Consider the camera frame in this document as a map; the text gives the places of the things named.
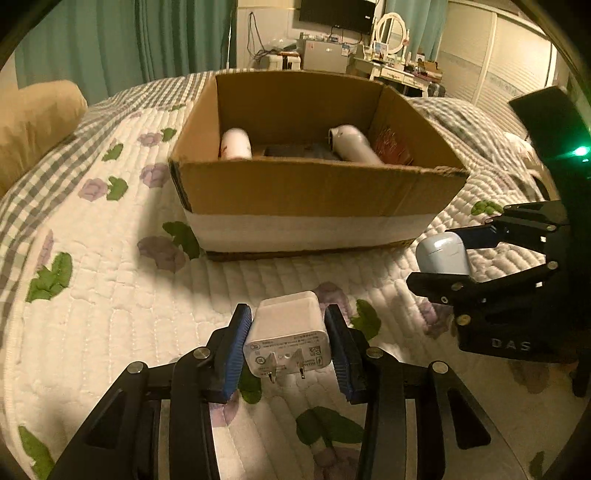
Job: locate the open cardboard box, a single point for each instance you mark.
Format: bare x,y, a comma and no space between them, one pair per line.
268,206

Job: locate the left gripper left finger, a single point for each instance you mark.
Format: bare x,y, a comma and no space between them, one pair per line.
119,438

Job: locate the grey checkered blanket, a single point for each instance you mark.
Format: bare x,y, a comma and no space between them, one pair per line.
30,201

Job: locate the white suitcase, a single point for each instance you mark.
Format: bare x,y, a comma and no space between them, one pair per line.
284,61

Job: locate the white dressing table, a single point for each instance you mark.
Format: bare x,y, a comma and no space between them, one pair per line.
406,83

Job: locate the black wall television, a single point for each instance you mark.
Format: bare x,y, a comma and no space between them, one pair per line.
352,15

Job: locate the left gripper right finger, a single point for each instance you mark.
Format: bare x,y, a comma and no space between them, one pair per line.
456,439

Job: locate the floral quilted bedspread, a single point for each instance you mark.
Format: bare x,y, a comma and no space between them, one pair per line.
107,283

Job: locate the beige pillow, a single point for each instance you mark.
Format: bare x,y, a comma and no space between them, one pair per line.
34,120

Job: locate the green window curtain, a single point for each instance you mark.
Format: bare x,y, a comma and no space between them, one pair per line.
426,21

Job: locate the white bottle red cap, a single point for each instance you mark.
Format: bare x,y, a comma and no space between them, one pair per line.
235,144

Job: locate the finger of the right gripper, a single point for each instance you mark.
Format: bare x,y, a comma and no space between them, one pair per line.
539,226
517,295

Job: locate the pink glitter case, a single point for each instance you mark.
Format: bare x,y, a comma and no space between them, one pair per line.
392,149

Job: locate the black rectangular box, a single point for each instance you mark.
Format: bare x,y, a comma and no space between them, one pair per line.
307,151

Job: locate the silver mini fridge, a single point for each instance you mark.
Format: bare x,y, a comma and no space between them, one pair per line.
321,56

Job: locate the white louvered wardrobe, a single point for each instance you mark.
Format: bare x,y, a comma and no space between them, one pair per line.
489,58

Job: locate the light blue earbuds case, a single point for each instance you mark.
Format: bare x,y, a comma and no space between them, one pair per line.
444,253

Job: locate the oval vanity mirror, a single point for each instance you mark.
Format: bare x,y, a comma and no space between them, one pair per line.
391,32

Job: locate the white cylindrical device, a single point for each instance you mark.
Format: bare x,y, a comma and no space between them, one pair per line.
349,143

